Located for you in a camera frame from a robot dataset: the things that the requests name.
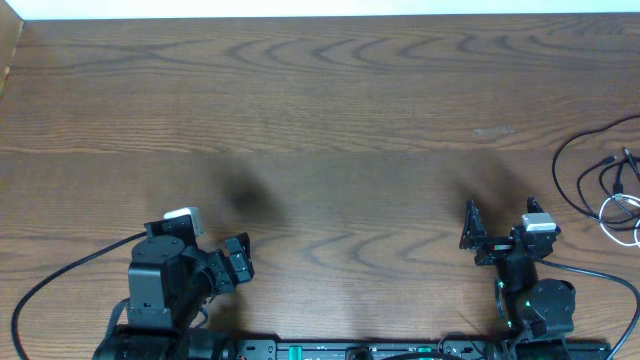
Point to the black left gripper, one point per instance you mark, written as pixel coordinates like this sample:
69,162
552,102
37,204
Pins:
223,271

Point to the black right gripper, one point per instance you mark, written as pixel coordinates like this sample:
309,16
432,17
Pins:
475,236

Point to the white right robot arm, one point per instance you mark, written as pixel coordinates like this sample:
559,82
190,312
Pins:
539,312

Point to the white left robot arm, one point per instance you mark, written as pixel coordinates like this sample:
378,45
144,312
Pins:
170,281

